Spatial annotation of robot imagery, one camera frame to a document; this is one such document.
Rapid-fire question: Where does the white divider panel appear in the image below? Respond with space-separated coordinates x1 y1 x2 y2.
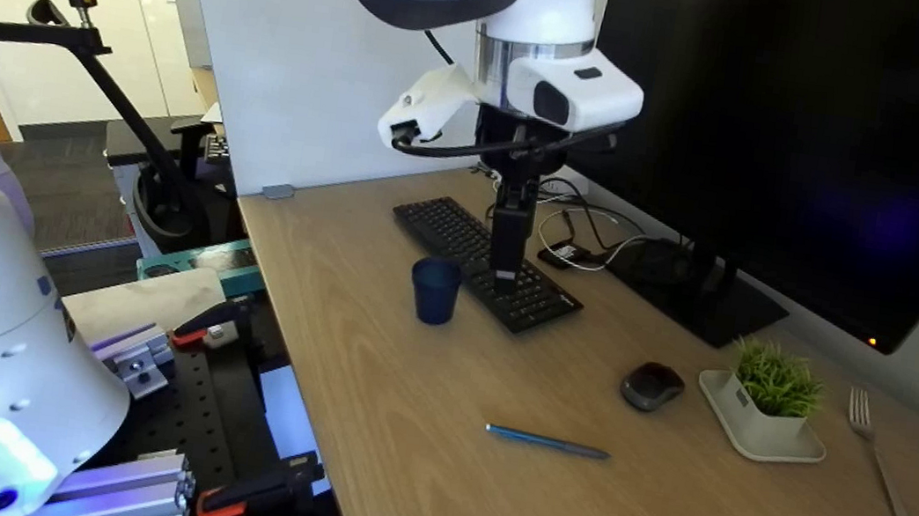
142 0 514 229

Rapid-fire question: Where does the small black device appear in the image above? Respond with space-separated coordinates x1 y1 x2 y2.
534 237 597 275

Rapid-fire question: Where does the white cable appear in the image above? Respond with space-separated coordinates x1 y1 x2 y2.
533 202 654 281

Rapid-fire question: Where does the green plant in white pot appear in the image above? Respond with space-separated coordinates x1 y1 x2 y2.
718 335 833 449

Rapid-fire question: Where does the black cable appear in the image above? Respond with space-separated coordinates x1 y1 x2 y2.
529 174 652 256

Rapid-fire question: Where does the silver fork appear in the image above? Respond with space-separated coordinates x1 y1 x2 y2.
833 386 919 516

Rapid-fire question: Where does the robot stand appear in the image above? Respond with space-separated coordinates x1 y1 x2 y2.
8 243 387 516

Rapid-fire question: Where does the teal box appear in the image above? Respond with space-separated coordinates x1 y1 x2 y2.
134 226 273 302

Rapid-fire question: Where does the black and orange clamp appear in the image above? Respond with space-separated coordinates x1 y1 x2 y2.
167 290 258 358
189 436 330 516

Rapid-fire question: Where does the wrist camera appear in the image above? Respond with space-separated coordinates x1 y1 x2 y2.
374 55 486 162

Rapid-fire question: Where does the white tray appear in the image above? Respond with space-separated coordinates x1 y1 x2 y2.
687 365 837 471

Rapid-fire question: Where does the blue cup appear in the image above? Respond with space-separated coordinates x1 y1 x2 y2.
404 253 467 329

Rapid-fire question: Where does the black computer mouse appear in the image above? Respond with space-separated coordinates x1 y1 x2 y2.
616 357 689 418

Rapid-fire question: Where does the black office chair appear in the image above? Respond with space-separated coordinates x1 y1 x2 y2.
90 103 249 257

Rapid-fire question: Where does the black keyboard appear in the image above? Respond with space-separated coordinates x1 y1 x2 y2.
379 189 597 343

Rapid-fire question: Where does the blue pen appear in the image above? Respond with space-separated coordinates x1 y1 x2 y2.
483 423 614 462

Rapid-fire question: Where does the black monitor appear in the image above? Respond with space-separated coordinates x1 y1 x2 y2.
543 0 919 375

